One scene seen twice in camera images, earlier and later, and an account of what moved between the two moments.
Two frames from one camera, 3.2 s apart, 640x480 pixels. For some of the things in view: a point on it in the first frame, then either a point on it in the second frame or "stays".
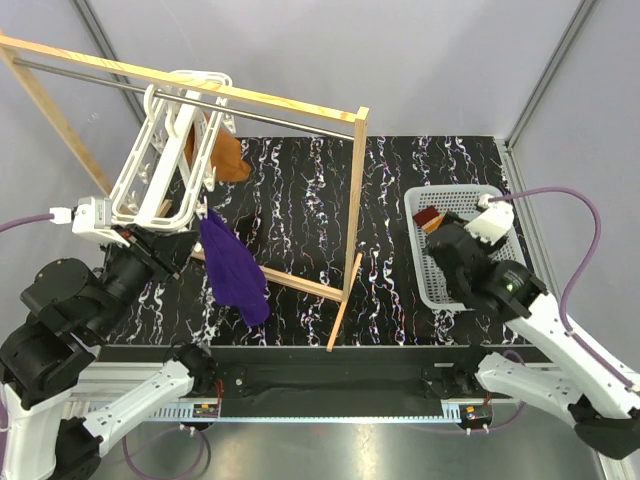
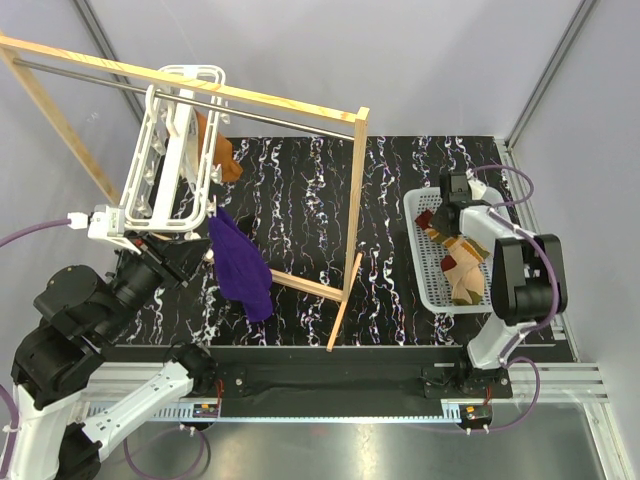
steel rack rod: [179, 98] stays
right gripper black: [490, 250] to [438, 224]
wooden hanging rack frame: [356, 115] stays
